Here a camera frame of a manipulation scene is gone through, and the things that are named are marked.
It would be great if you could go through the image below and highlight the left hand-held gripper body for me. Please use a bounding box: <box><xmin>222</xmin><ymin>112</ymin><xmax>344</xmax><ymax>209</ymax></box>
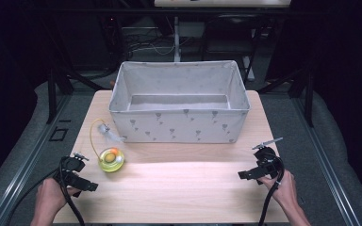
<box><xmin>59</xmin><ymin>152</ymin><xmax>90</xmax><ymax>183</ymax></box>

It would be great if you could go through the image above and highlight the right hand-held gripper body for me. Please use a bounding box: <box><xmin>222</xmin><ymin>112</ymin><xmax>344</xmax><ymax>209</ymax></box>
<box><xmin>252</xmin><ymin>137</ymin><xmax>285</xmax><ymax>186</ymax></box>

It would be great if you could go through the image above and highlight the yellow ball feather cat toy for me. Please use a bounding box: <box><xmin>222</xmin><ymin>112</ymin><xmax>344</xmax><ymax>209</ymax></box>
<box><xmin>90</xmin><ymin>118</ymin><xmax>127</xmax><ymax>173</ymax></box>

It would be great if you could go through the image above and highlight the grey printed fabric storage box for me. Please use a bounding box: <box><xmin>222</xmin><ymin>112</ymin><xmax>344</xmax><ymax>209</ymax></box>
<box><xmin>108</xmin><ymin>60</ymin><xmax>252</xmax><ymax>144</ymax></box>

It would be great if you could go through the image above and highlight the person's right hand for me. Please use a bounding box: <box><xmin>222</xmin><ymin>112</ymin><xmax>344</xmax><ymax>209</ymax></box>
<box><xmin>258</xmin><ymin>169</ymin><xmax>298</xmax><ymax>209</ymax></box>

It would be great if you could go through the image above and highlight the person's left hand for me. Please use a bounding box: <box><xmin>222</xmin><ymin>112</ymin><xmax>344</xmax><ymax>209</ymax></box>
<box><xmin>36</xmin><ymin>176</ymin><xmax>81</xmax><ymax>220</ymax></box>

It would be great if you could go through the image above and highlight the black metal stand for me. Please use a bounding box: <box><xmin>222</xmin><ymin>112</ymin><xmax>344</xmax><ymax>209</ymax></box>
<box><xmin>44</xmin><ymin>67</ymin><xmax>58</xmax><ymax>124</ymax></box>
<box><xmin>304</xmin><ymin>69</ymin><xmax>315</xmax><ymax>128</ymax></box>

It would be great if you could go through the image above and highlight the black chair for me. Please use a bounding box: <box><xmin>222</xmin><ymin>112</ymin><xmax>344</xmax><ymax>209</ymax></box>
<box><xmin>200</xmin><ymin>13</ymin><xmax>262</xmax><ymax>83</ymax></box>

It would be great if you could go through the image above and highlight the white table leg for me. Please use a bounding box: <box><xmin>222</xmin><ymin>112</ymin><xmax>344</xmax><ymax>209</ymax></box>
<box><xmin>173</xmin><ymin>15</ymin><xmax>182</xmax><ymax>63</ymax></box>

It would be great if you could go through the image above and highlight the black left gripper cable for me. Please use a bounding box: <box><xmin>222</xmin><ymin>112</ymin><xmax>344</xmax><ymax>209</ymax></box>
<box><xmin>5</xmin><ymin>155</ymin><xmax>86</xmax><ymax>226</ymax></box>

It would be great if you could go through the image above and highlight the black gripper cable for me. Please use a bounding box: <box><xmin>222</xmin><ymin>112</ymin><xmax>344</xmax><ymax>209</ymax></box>
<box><xmin>5</xmin><ymin>155</ymin><xmax>86</xmax><ymax>226</ymax></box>
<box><xmin>257</xmin><ymin>155</ymin><xmax>286</xmax><ymax>226</ymax></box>

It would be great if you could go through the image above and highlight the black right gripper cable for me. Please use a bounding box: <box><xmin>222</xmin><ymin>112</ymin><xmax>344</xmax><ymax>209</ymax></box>
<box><xmin>257</xmin><ymin>155</ymin><xmax>286</xmax><ymax>226</ymax></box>

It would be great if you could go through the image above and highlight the metal floor rail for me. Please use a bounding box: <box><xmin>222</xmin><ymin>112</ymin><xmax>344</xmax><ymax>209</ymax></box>
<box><xmin>290</xmin><ymin>95</ymin><xmax>362</xmax><ymax>226</ymax></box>
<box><xmin>0</xmin><ymin>93</ymin><xmax>74</xmax><ymax>226</ymax></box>

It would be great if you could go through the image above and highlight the white floor cable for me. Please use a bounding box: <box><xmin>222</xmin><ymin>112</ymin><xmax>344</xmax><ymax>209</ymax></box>
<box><xmin>131</xmin><ymin>37</ymin><xmax>192</xmax><ymax>57</ymax></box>

